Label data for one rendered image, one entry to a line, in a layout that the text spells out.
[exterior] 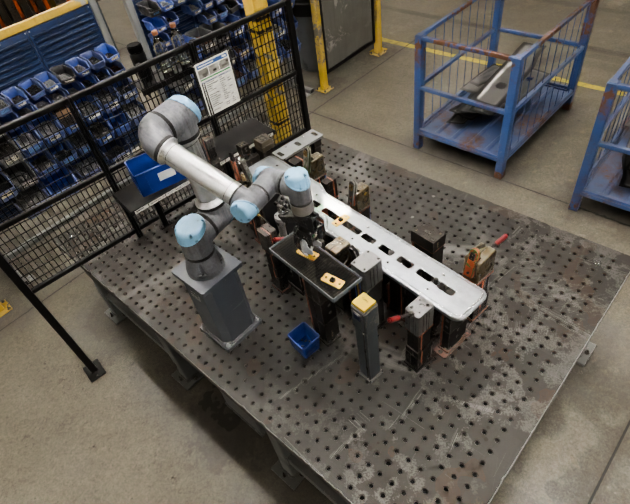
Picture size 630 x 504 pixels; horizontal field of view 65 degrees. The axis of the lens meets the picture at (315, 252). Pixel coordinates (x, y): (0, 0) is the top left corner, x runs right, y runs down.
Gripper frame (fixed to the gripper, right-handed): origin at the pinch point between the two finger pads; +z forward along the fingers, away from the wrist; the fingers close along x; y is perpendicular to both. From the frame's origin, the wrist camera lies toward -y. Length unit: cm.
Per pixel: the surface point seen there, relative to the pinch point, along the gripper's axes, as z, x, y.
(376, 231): 23.1, 40.1, 1.1
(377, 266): 14.4, 17.4, 17.7
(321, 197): 23, 46, -34
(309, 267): 7.2, -1.5, 1.1
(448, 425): 53, -5, 62
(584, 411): 123, 71, 100
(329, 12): 54, 286, -224
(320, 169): 26, 65, -51
